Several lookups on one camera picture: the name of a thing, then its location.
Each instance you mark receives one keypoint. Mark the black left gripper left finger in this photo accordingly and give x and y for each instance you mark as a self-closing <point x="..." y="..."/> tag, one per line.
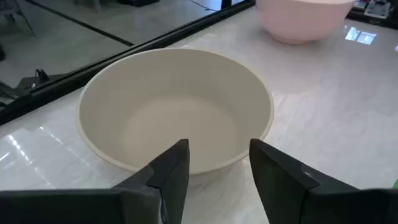
<point x="168" y="186"/>

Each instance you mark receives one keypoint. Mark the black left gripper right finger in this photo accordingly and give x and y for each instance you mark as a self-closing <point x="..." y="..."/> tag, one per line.
<point x="280" y="186"/>

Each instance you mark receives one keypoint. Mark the black frame clamp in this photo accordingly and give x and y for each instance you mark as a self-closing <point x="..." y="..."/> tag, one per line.
<point x="41" y="75"/>

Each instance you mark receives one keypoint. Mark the pink bowl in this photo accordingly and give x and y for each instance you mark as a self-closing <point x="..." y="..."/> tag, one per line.
<point x="301" y="21"/>

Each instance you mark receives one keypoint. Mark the beige bowl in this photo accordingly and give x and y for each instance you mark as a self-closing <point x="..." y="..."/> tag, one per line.
<point x="174" y="102"/>

